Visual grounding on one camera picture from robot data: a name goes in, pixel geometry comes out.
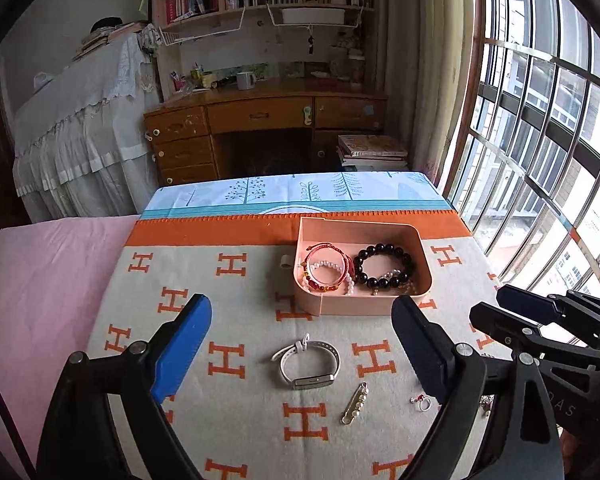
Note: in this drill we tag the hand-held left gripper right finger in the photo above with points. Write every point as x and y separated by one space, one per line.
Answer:
420 350

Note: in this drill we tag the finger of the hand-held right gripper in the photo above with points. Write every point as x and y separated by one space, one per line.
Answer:
525 305
495 325

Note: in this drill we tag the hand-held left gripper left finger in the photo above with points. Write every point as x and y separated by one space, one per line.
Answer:
182 345

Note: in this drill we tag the pink plastic tray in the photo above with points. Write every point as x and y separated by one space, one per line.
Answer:
330 305

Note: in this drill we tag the white smart band watch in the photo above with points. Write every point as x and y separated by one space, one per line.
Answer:
312 382

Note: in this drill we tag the orange patterned blanket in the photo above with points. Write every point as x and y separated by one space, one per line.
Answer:
260 310

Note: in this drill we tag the small white clip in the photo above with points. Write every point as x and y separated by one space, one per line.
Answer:
285 261

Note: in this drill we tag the pink bed sheet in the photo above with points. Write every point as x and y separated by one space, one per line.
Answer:
45 285

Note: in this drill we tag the blue tree print cloth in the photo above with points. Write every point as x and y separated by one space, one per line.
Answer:
280 195

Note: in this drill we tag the window with metal grille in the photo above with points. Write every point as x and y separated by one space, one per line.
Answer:
530 110

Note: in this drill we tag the stack of large books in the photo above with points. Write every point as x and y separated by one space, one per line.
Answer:
370 147

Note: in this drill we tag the wooden desk with drawers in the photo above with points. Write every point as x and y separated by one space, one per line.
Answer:
260 115

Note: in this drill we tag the piano under white lace cover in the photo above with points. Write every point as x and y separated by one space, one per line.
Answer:
80 125

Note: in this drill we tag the white drawer safety lock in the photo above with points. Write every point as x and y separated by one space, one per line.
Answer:
307 115

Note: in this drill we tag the beige curtain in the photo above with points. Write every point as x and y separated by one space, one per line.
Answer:
430 60

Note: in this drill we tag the yellow toy car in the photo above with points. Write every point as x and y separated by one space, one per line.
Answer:
211 80

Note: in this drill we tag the white mug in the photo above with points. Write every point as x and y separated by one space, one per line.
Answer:
245 81

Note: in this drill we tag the pen holder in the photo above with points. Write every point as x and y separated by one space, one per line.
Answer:
197 74

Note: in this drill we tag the storage jar with lid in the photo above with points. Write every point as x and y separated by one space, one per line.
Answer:
356 69

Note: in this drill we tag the stack of books on piano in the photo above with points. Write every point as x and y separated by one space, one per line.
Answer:
105 37

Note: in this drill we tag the black hat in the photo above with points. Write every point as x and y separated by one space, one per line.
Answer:
106 22

